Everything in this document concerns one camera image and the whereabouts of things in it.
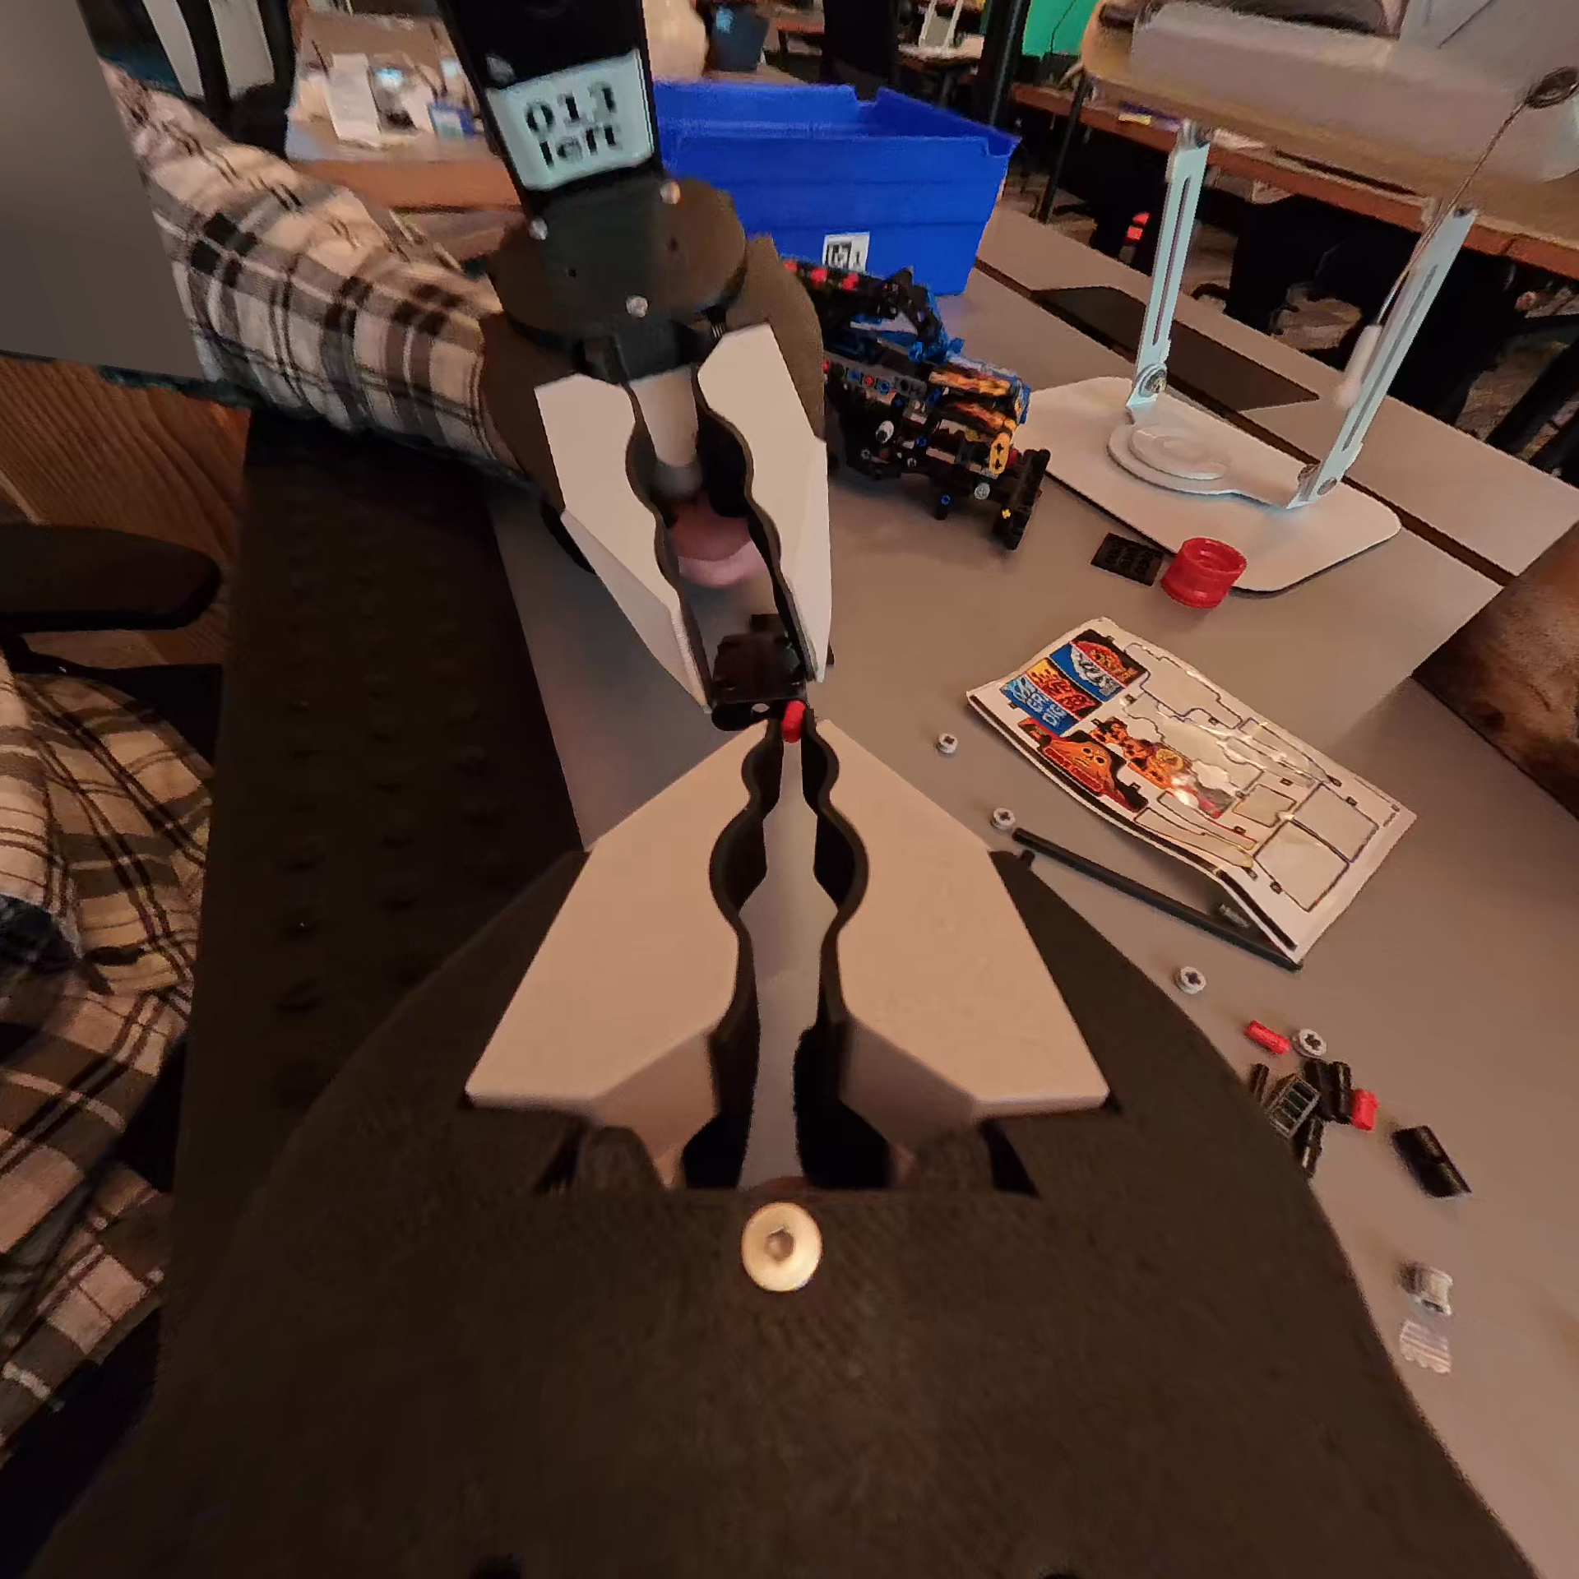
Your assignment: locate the sticker sheet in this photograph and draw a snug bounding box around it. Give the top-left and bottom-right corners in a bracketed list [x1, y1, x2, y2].
[967, 614, 1418, 966]

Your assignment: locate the blue plastic bin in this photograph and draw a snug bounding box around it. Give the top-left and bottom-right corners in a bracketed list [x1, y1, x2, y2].
[652, 80, 1024, 299]

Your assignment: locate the person's left hand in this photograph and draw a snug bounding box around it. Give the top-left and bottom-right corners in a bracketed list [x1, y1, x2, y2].
[674, 492, 767, 595]

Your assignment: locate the long black toy axle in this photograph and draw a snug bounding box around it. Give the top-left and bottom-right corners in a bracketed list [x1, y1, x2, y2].
[1012, 828, 1306, 974]

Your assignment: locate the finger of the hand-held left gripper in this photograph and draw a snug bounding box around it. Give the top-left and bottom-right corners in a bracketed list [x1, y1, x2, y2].
[695, 325, 839, 683]
[534, 375, 720, 716]

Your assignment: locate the person's left forearm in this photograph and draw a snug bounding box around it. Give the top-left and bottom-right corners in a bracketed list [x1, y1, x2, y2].
[100, 62, 551, 496]

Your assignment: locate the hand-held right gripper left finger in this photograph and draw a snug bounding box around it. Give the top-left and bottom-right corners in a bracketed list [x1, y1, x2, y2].
[464, 721, 773, 1192]

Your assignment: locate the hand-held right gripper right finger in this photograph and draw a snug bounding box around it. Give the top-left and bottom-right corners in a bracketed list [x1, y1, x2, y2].
[796, 716, 1115, 1192]

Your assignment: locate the grey desk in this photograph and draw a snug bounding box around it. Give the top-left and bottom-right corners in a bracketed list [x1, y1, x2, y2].
[487, 196, 1579, 1579]

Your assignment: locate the black toy connector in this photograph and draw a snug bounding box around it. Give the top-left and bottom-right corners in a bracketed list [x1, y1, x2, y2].
[1391, 1124, 1473, 1200]

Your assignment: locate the black chair armrest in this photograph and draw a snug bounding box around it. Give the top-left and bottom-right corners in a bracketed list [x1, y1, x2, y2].
[0, 523, 224, 675]

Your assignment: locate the red toy wheel hub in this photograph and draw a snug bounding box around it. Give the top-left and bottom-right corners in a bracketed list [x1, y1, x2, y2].
[1160, 535, 1251, 611]

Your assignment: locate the white booklet stand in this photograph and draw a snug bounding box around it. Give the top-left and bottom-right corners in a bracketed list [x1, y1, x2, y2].
[1026, 0, 1579, 595]

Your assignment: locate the person's plaid shirt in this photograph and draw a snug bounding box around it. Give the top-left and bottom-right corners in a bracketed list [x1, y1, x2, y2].
[0, 653, 215, 1451]

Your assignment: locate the toy truck model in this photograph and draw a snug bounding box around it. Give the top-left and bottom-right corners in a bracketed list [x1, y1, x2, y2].
[796, 259, 1053, 552]

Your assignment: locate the toy truck set box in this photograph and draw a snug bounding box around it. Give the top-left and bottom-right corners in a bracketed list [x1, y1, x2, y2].
[1412, 523, 1579, 786]

